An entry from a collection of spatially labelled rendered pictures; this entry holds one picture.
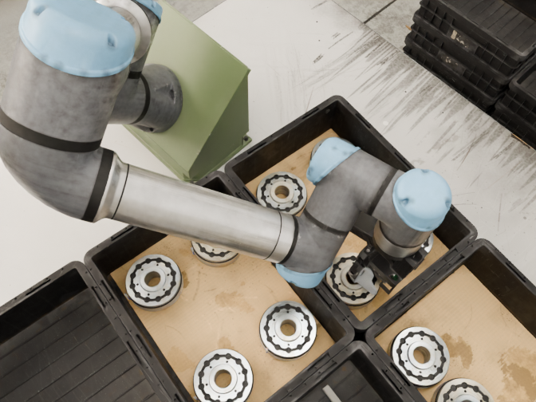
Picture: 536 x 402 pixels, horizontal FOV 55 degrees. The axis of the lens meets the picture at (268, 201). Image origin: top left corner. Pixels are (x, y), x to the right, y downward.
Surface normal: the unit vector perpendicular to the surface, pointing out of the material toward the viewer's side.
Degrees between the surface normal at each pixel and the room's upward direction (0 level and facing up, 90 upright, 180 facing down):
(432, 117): 0
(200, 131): 44
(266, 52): 0
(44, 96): 50
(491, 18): 0
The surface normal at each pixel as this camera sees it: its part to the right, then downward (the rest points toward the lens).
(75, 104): 0.48, 0.52
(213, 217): 0.39, 0.06
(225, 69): -0.47, 0.12
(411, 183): 0.04, -0.44
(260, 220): 0.46, -0.29
